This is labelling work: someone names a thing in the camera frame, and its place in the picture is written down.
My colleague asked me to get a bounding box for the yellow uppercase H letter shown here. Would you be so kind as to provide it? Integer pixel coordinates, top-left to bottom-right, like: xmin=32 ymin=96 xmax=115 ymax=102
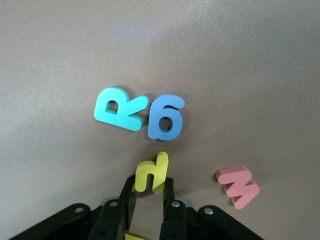
xmin=124 ymin=232 xmax=146 ymax=240

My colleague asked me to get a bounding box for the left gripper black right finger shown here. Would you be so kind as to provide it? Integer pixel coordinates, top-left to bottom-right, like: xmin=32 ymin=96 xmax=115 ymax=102
xmin=159 ymin=178 xmax=265 ymax=240

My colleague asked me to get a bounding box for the teal uppercase R letter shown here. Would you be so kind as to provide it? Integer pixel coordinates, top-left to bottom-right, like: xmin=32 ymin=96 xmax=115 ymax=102
xmin=93 ymin=86 xmax=150 ymax=132

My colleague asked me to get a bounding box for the blue lowercase g letter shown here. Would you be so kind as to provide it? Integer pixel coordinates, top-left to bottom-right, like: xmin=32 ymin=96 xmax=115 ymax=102
xmin=146 ymin=93 xmax=186 ymax=142

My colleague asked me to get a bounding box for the yellow lowercase h letter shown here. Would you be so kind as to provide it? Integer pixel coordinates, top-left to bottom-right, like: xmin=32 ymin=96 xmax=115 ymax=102
xmin=133 ymin=151 xmax=170 ymax=196

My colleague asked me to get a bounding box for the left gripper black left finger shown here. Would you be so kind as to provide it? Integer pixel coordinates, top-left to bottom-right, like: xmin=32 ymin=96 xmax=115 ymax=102
xmin=7 ymin=176 xmax=137 ymax=240

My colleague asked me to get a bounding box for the reddish pink letter w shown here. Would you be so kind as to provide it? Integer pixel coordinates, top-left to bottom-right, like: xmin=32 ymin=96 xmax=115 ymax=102
xmin=215 ymin=165 xmax=261 ymax=210

